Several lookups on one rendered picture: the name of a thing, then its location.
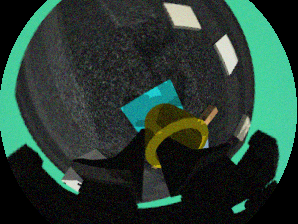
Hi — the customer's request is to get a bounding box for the beige flat box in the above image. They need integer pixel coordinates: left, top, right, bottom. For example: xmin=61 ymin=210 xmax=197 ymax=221
xmin=233 ymin=113 xmax=250 ymax=141

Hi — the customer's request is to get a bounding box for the tan flat bar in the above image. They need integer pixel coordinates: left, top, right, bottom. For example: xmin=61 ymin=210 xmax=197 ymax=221
xmin=150 ymin=104 xmax=217 ymax=169

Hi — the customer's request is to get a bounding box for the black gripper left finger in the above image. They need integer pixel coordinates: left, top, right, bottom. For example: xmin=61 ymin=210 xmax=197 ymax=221
xmin=69 ymin=128 xmax=146 ymax=202

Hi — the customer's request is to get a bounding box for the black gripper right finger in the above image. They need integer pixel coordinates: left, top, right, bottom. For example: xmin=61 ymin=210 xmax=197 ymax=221
xmin=157 ymin=136 xmax=231 ymax=198

